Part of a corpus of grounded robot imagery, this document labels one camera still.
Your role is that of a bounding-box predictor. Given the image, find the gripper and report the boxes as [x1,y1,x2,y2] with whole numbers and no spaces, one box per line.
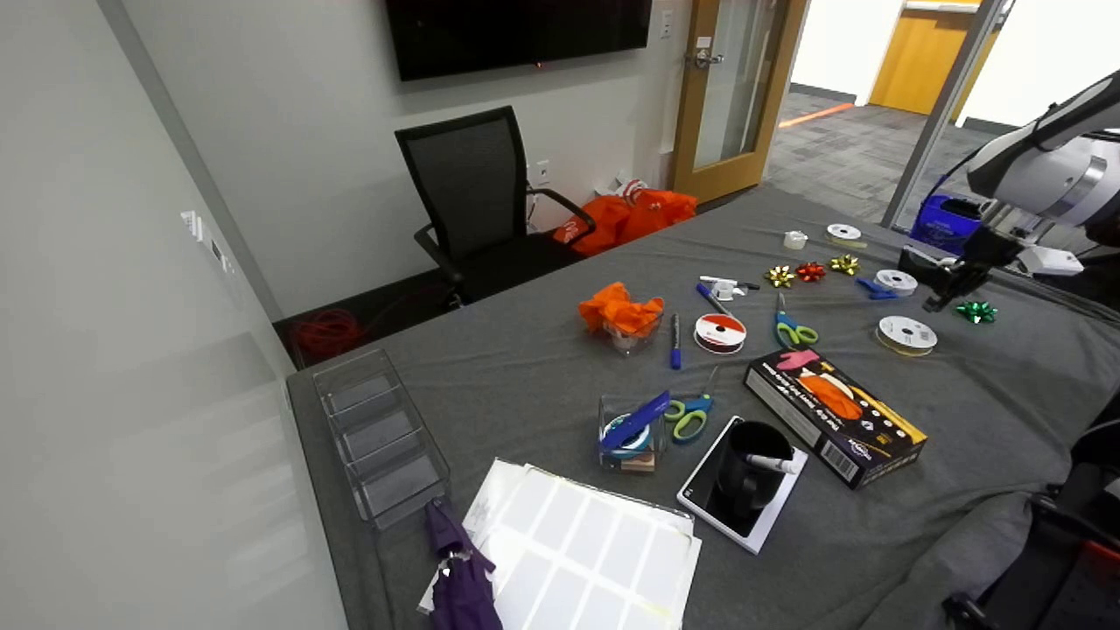
[922,226,1023,314]

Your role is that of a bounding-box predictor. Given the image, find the black box of orange gloves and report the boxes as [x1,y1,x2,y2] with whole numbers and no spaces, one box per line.
[743,346,929,491]

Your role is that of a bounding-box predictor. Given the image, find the clear box with orange cloth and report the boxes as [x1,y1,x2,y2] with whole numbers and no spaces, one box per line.
[577,281,667,356]

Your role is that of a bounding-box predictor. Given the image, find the clear box with blue tape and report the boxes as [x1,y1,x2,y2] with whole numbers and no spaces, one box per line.
[597,390,672,475]

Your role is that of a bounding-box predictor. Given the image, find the black tape dispenser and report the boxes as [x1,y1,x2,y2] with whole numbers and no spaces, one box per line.
[897,244,965,287]

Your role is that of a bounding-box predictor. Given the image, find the blue bin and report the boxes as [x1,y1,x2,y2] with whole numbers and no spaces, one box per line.
[909,173,987,257]

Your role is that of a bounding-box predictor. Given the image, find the white spool of gold ribbon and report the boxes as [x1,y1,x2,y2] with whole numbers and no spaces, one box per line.
[876,314,940,358]

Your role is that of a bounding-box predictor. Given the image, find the white correction tape dispenser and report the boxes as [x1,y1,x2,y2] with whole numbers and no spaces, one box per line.
[697,274,761,304]

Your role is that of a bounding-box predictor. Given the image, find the yellow wooden door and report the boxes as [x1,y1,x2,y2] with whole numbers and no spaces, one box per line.
[867,0,1004,117]

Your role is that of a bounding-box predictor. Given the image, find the white spool of red ribbon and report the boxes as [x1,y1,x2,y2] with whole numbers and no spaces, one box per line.
[693,312,748,356]

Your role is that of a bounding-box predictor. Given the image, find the blue pen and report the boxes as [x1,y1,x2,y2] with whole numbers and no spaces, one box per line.
[695,281,735,319]

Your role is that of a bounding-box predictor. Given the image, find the white marker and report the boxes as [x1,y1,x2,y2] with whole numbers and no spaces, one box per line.
[743,451,802,476]

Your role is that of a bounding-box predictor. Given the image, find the black mug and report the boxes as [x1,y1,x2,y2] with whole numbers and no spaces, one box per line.
[717,420,795,519]

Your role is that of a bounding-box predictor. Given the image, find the wooden door with glass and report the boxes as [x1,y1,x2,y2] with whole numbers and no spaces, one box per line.
[670,0,811,206]

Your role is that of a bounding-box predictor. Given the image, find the green and blue scissors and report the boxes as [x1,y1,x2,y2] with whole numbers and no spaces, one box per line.
[662,365,721,445]

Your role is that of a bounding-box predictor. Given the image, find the heap of orange bags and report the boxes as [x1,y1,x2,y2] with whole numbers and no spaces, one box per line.
[552,187,699,258]

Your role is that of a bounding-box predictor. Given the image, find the white-framed black tablet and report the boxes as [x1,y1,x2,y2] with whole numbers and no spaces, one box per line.
[675,414,809,557]

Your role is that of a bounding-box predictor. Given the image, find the grey tablecloth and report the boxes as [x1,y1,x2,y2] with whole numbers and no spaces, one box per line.
[287,182,1120,630]

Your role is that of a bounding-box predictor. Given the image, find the stack of white label sheets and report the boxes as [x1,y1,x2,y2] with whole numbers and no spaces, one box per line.
[417,457,704,630]

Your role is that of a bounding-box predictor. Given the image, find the black office chair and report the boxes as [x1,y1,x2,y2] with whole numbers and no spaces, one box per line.
[393,105,598,309]

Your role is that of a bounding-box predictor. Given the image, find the purple cloth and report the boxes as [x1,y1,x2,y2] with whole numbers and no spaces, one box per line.
[423,497,505,630]

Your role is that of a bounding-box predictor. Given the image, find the clear plastic organizer tray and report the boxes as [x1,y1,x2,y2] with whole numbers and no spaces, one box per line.
[312,347,452,531]

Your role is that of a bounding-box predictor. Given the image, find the green-handled scissors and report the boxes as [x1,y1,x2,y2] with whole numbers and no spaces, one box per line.
[773,290,821,350]

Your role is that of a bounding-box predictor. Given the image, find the black wall monitor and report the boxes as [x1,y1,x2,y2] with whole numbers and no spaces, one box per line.
[384,0,654,83]

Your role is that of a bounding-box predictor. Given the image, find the coil of red cable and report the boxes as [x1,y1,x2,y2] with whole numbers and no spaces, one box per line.
[290,307,366,360]

